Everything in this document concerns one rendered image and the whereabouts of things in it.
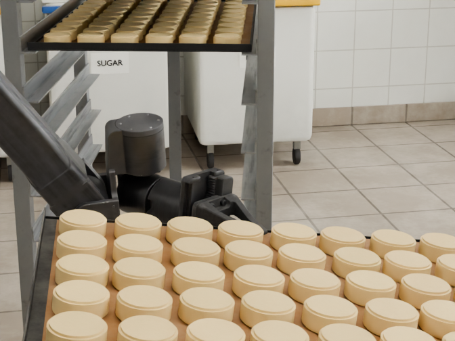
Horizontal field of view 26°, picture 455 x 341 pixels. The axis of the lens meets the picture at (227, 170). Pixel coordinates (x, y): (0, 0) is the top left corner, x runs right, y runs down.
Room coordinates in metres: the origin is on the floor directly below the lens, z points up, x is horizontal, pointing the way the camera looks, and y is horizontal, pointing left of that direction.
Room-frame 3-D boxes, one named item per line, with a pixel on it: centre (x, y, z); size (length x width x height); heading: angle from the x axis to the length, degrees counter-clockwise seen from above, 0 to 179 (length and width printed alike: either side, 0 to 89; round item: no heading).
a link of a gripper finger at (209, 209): (1.06, 0.00, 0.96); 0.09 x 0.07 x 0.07; 52
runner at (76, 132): (2.04, 0.34, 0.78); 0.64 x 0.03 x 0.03; 177
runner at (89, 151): (2.04, 0.34, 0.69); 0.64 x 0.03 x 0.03; 177
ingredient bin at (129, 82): (4.39, 0.55, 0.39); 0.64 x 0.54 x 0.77; 11
